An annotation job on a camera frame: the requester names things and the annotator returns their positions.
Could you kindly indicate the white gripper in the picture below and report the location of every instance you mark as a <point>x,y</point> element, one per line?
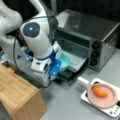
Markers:
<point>40,66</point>

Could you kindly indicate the oven door with handle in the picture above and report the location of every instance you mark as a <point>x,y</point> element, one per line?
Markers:
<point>77,66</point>

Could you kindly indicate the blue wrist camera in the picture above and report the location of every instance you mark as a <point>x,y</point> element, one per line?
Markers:
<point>55,68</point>

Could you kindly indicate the wooden box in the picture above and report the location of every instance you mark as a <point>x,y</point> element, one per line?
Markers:
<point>22,100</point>

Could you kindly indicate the silver toaster oven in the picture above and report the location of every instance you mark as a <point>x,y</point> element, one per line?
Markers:
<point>98,34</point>

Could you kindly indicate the pink plate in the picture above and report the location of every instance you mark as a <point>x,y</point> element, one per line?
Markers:
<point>100,102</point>

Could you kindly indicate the orange toy carrot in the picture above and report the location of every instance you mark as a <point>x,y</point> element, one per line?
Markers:
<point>100,92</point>

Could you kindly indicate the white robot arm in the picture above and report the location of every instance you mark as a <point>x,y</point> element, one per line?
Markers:
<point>35,32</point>

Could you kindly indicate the teal bowl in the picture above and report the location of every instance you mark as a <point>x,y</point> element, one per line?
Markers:
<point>63,62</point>

